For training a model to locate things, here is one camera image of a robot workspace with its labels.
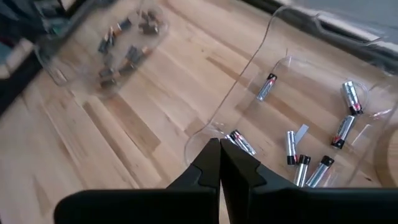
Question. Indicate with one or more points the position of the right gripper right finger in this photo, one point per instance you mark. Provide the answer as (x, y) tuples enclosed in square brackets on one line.
[(280, 205)]

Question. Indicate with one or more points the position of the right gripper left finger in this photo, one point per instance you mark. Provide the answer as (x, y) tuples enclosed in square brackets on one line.
[(186, 205)]

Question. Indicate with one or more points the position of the clear plastic bin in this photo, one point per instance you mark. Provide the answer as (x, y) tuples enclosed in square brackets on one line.
[(311, 93), (77, 74)]

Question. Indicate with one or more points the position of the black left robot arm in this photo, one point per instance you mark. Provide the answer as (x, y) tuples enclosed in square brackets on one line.
[(18, 15)]

